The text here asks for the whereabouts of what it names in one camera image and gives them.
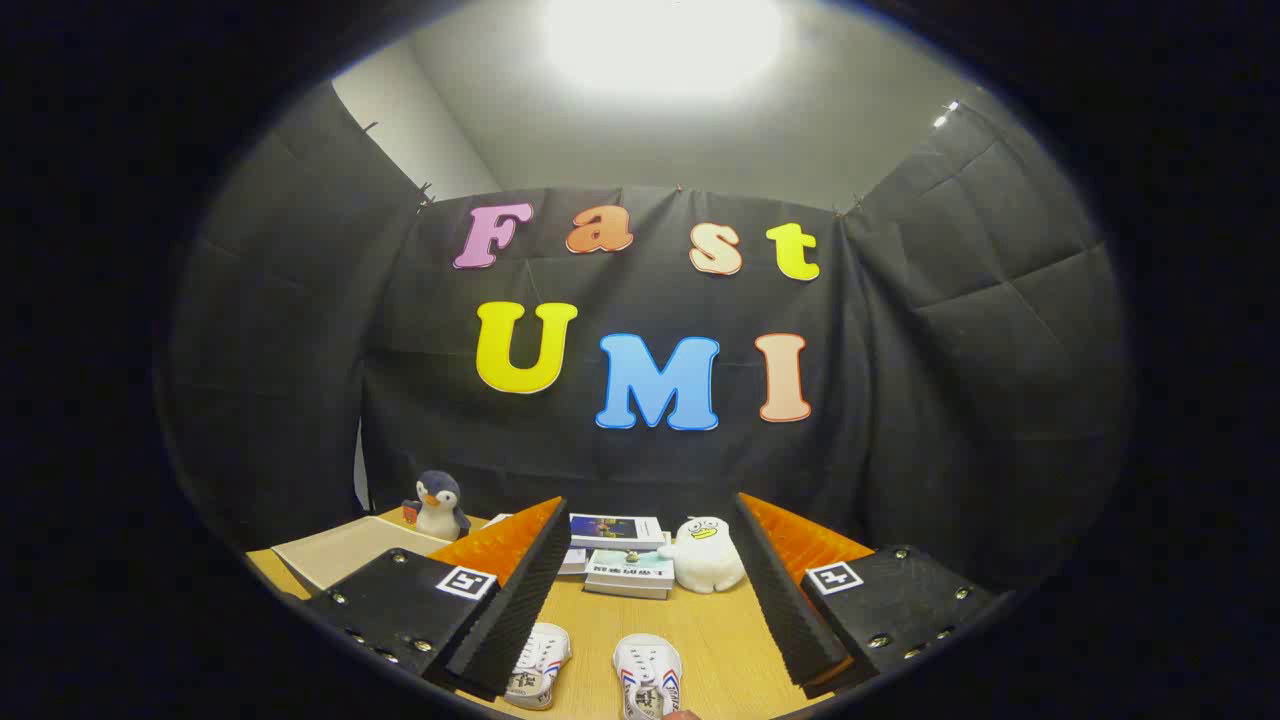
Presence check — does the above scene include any white duck plush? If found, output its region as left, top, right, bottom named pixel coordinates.
left=657, top=516, right=748, bottom=595

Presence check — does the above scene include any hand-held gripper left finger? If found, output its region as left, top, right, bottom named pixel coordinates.
left=305, top=497, right=573, bottom=701

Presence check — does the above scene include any thick white book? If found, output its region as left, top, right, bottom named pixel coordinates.
left=584, top=578, right=673, bottom=601

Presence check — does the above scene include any grey white penguin plush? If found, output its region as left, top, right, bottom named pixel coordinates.
left=402, top=470, right=472, bottom=542

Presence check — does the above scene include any white book with blue picture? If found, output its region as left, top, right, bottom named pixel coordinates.
left=568, top=513, right=666, bottom=552

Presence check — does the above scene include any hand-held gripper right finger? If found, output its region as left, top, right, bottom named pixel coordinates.
left=735, top=492, right=1011, bottom=699

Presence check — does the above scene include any white canvas shoe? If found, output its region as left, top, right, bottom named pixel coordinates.
left=503, top=622, right=573, bottom=711
left=612, top=633, right=683, bottom=720

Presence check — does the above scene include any beige fabric storage box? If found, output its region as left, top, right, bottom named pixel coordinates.
left=272, top=515, right=453, bottom=596

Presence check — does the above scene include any thick book with teal cover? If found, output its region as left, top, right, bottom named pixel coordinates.
left=586, top=548, right=676, bottom=591

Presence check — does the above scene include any black backdrop cloth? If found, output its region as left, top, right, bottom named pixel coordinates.
left=160, top=80, right=1136, bottom=601

